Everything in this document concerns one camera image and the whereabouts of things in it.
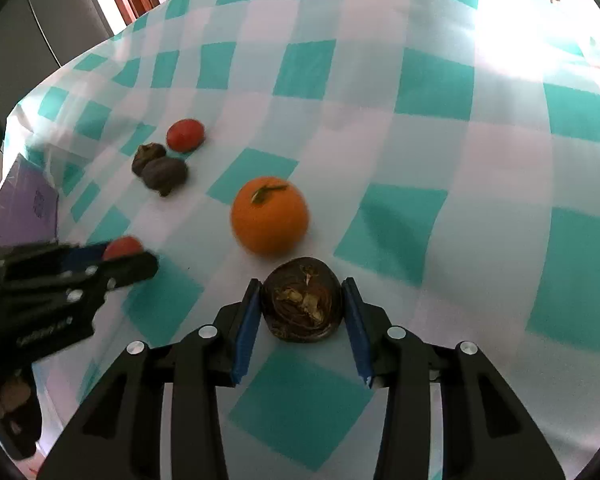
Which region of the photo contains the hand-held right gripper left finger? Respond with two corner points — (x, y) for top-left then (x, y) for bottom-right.
(37, 278), (263, 480)

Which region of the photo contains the teal checkered tablecloth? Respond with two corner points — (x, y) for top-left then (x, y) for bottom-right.
(4, 0), (600, 480)

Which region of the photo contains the small red tomato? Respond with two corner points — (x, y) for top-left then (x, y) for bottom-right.
(102, 236), (144, 262)

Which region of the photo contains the grey cabinet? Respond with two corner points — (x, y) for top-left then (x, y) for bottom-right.
(0, 0), (126, 111)

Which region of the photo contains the round dark brown fruit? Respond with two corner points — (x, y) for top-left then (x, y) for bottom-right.
(260, 257), (343, 344)

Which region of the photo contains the person's left hand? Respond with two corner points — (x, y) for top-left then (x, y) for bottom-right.
(0, 372), (36, 423)

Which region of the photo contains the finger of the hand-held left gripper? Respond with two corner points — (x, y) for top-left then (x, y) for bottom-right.
(87, 252), (159, 297)
(54, 241), (111, 270)

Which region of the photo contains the wrinkled dark brown fruit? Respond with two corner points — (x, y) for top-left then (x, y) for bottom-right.
(132, 143), (167, 177)
(141, 156), (189, 197)

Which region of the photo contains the purple box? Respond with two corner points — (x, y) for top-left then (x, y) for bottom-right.
(0, 155), (60, 248)

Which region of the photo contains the orange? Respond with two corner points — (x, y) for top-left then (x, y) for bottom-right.
(230, 176), (310, 255)

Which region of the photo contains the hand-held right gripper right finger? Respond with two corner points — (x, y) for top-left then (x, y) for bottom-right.
(341, 277), (567, 480)

